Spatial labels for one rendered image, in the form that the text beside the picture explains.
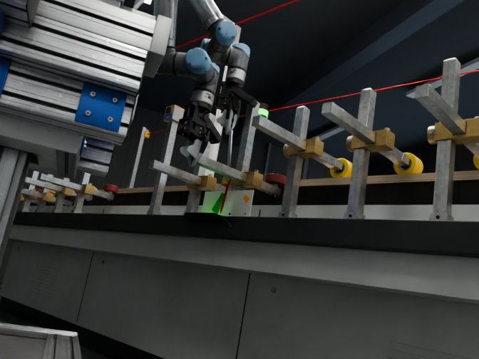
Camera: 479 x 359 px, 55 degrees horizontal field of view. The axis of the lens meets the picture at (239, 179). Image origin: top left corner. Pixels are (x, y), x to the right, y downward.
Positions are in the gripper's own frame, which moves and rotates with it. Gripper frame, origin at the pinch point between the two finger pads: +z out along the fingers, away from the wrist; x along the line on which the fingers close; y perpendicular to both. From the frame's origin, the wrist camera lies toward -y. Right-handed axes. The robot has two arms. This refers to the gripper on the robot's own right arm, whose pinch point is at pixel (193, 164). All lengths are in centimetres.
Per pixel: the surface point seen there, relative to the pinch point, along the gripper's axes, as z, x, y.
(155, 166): -1.4, -23.5, -1.3
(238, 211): 9.7, 0.2, -24.2
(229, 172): -2.1, 1.5, -14.9
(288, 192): 3.1, 21.3, -24.7
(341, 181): -7, 28, -45
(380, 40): -235, -100, -280
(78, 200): 4, -127, -26
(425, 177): -7, 58, -45
